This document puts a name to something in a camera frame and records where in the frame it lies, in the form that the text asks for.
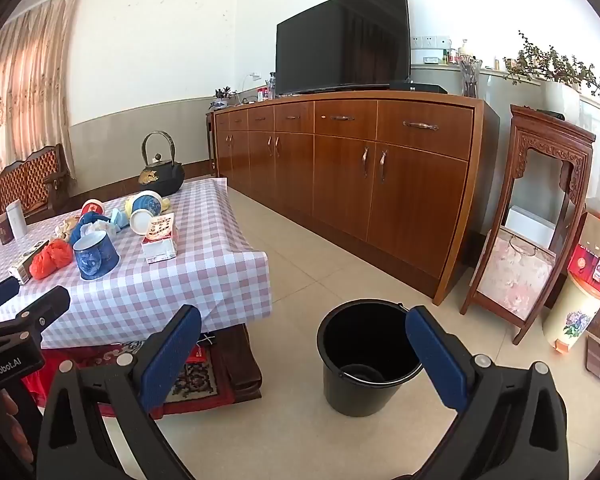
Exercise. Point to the black set-top box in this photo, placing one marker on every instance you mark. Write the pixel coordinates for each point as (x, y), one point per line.
(420, 88)

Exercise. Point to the floral trash can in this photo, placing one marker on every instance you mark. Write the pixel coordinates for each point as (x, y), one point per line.
(572, 310)

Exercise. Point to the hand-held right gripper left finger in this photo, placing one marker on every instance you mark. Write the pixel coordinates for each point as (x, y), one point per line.
(172, 360)

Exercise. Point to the white plant pot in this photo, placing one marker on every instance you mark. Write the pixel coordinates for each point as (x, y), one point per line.
(560, 100)

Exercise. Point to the white pump bottle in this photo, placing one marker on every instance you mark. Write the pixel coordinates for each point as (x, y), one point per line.
(462, 50)

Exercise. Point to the large blue patterned cup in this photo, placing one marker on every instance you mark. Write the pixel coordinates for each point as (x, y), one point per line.
(97, 260)

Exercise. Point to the white tin canister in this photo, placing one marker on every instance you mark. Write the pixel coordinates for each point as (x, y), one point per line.
(16, 217)

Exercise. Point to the red packet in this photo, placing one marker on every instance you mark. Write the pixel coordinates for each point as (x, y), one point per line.
(197, 352)

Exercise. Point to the light blue cloth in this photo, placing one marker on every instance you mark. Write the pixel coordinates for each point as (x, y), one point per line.
(120, 219)

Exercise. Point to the small black device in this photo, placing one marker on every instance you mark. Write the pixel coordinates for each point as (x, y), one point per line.
(550, 113)

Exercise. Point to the pink embroidered curtain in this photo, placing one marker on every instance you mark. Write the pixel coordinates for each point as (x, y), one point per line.
(25, 85)

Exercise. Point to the clear glass vase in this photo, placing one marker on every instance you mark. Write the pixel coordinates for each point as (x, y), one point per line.
(470, 82)

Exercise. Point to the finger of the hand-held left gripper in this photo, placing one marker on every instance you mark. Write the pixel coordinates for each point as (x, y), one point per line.
(45, 306)
(0, 292)

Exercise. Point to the blue cup with white rim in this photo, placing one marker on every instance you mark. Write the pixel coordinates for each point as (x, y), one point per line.
(147, 205)

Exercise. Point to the red patterned rug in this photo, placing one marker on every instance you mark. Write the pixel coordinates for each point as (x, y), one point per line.
(205, 390)

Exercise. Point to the red paper cup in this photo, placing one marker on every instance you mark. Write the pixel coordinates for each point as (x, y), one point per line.
(92, 207)

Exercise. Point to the cardboard box with red print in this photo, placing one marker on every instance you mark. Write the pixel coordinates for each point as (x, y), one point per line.
(595, 245)

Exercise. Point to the red and white carton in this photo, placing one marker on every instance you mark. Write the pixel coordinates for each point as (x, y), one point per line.
(160, 245)

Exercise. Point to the black flat television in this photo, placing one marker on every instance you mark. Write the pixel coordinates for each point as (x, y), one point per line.
(340, 40)

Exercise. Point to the brown tin canister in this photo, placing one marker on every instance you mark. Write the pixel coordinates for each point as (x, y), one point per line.
(2, 228)

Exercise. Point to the pink checked tablecloth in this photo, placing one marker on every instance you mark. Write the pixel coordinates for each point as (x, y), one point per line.
(130, 290)

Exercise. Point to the brown cushion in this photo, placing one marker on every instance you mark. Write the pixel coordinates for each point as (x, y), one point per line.
(240, 355)

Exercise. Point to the brown paper bag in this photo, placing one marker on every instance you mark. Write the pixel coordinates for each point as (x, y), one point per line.
(65, 227)

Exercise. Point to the white charger plug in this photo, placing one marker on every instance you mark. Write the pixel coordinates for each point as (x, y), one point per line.
(255, 76)

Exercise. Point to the small potted plant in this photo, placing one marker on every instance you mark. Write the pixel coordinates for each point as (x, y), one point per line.
(221, 97)

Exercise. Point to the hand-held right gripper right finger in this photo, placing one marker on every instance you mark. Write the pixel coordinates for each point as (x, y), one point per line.
(435, 360)

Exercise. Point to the dark blue cloth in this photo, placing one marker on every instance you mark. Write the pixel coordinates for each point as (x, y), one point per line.
(82, 223)

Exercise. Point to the black cast iron teapot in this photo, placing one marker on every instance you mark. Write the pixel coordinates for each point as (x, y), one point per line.
(162, 177)

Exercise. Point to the small white box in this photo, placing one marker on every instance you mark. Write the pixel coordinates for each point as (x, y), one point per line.
(427, 60)

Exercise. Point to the orange plastic bag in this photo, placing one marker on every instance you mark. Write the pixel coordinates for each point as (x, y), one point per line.
(50, 260)

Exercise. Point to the carved wooden stand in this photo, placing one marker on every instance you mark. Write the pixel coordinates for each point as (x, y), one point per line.
(550, 135)

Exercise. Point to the black plastic bucket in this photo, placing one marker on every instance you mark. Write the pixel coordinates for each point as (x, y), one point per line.
(360, 400)

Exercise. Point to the white paper cup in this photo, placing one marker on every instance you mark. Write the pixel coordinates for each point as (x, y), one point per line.
(141, 221)

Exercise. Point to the green trailing plant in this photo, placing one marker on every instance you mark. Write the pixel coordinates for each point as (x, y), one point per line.
(545, 65)

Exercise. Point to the brown wooden sideboard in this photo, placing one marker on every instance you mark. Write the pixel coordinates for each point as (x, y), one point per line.
(340, 180)

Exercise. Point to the white paper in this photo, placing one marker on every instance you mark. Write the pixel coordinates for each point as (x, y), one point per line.
(92, 230)

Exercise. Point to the white wall outlet strip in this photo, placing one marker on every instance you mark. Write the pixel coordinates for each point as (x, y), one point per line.
(430, 41)

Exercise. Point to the small dark carton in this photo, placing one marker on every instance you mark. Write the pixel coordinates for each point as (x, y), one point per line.
(22, 262)

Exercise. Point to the carved wooden bench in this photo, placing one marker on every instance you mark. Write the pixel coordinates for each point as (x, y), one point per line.
(30, 180)

